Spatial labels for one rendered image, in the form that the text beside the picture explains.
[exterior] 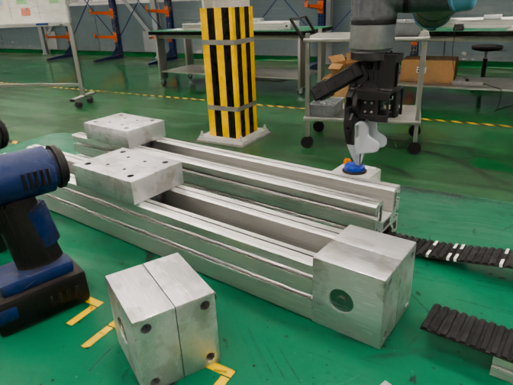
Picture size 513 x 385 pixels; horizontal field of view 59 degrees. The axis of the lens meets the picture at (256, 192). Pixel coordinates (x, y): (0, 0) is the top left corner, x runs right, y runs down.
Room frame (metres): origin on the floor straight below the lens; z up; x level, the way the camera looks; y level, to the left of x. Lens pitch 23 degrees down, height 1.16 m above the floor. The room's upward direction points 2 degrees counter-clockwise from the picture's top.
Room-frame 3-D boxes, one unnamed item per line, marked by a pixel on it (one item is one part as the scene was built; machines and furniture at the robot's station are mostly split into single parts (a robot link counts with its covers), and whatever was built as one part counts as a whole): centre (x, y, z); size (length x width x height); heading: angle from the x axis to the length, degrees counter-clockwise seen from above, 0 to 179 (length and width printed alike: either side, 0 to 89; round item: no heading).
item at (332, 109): (3.69, -0.87, 0.50); 1.03 x 0.55 x 1.01; 71
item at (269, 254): (0.74, 0.22, 0.82); 0.80 x 0.10 x 0.09; 52
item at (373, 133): (0.82, -0.22, 0.90); 0.06 x 0.03 x 0.09; 52
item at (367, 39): (0.81, -0.21, 1.09); 0.08 x 0.08 x 0.05
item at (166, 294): (0.42, 0.10, 0.83); 0.11 x 0.10 x 0.10; 121
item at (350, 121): (0.81, -0.18, 0.95); 0.05 x 0.02 x 0.09; 142
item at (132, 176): (0.74, 0.22, 0.87); 0.16 x 0.11 x 0.07; 52
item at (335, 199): (0.89, 0.11, 0.82); 0.80 x 0.10 x 0.09; 52
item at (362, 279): (0.48, -0.14, 0.83); 0.12 x 0.09 x 0.10; 142
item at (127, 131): (1.04, 0.31, 0.87); 0.16 x 0.11 x 0.07; 52
